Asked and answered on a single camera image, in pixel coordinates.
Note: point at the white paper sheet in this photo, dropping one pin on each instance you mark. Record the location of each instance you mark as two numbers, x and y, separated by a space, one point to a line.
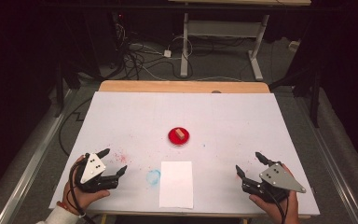
176 185

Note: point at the white power adapter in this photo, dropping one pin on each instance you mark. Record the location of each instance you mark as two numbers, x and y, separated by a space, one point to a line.
167 53

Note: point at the grey metal floor rail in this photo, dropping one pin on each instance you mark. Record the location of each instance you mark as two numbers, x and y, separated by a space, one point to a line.
332 168
31 168

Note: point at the white metal desk frame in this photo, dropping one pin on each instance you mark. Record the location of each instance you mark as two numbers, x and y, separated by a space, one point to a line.
185 46

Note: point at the round red ink dish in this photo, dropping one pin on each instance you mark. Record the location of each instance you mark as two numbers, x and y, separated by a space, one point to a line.
171 139

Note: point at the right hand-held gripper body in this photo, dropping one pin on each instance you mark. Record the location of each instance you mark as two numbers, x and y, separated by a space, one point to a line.
278 179

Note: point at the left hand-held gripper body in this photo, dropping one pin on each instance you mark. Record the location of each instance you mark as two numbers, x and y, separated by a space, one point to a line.
93 166

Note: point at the person's left hand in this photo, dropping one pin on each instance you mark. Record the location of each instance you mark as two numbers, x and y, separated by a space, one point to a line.
85 199

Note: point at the small wooden stamp block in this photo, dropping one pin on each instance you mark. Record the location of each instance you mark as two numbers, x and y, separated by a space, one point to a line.
180 133

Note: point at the person's right hand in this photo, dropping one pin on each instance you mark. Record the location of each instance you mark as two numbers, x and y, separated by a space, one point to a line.
273 211

